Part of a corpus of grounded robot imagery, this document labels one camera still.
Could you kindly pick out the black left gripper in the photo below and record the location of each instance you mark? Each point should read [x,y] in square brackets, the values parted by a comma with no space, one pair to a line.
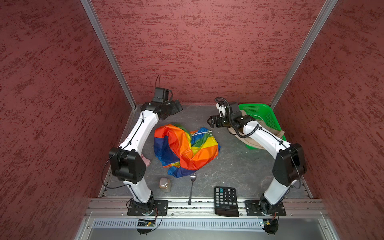
[175,109]

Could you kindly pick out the pink cat paw scoop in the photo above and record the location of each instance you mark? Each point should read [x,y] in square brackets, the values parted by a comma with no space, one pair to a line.
[145,160]

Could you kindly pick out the beige shorts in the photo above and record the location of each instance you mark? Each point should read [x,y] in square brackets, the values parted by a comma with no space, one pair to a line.
[262,135]

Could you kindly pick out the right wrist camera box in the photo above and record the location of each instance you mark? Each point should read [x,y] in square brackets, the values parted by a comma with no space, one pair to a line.
[223,110]

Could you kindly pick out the metal spoon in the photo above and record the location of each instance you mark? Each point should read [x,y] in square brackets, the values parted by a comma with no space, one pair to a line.
[193,178]

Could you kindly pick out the black calculator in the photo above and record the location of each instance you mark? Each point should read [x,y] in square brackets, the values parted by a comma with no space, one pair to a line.
[225,202]

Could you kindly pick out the right circuit board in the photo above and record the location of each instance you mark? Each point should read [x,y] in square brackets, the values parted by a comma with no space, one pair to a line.
[271,226]

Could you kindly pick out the rainbow striped shorts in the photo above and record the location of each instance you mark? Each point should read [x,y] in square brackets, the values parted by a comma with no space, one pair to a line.
[183,152]

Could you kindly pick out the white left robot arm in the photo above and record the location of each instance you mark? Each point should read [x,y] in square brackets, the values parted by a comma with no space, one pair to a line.
[126,162]

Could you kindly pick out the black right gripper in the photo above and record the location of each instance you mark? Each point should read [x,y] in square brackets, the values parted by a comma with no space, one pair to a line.
[217,118]

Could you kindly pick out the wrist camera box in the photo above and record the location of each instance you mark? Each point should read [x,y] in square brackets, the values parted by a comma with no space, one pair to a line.
[162,96]
[223,110]

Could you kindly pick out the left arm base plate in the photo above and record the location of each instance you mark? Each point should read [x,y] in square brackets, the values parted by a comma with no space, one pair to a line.
[160,207]

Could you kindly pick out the left circuit board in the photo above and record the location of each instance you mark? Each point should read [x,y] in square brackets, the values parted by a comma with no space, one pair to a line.
[142,223]

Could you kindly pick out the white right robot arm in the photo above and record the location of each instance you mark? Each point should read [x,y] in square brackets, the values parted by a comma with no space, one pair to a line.
[289,165]

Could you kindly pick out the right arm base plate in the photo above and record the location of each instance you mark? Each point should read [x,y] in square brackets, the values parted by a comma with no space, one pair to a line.
[252,207]

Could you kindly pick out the aluminium corner post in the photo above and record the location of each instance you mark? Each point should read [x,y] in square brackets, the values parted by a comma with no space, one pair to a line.
[96,24]
[317,26]

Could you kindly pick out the small amber glass jar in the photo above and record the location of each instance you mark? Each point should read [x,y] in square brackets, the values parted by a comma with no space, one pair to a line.
[165,185]

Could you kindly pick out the circuit board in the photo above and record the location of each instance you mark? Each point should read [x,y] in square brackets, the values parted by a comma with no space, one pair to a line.
[142,223]
[271,226]

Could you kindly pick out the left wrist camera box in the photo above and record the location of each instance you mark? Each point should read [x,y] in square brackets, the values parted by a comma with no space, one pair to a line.
[162,96]

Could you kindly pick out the aluminium corner post right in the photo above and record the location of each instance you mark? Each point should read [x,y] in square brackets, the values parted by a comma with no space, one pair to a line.
[317,26]

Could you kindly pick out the aluminium front rail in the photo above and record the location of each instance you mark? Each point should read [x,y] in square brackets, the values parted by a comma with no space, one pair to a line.
[204,207]

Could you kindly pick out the green plastic basket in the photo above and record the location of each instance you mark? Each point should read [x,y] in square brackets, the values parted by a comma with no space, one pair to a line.
[264,113]

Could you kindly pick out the aluminium corner post left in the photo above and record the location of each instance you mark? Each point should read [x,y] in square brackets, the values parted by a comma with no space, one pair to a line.
[96,24]

